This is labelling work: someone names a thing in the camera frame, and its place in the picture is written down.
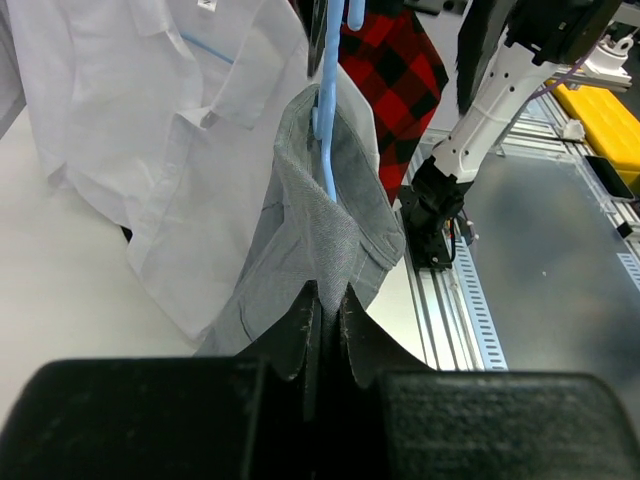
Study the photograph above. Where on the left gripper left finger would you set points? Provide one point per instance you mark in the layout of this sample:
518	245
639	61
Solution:
239	417

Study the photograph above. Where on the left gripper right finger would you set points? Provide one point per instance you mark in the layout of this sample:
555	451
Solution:
404	420

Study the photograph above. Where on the grey button shirt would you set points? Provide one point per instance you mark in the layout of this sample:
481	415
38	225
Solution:
302	235

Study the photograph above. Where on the light blue hanger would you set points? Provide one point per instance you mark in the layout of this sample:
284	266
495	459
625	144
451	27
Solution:
327	20

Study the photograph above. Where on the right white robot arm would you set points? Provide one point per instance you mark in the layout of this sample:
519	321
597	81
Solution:
506	51

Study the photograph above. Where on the white hanging shirt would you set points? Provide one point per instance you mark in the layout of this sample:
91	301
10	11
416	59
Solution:
158	135

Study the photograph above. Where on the red black plaid shirt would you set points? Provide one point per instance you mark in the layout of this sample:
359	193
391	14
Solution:
398	70

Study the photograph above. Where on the blue hanger under white shirt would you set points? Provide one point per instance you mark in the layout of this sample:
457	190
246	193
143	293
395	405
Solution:
191	39

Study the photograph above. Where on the black smartphone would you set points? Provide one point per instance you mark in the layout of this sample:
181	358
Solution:
609	178

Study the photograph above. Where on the yellow box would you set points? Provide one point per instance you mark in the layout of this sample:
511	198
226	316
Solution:
612	131

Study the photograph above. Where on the slotted grey cable duct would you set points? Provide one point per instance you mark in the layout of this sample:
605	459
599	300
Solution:
484	331

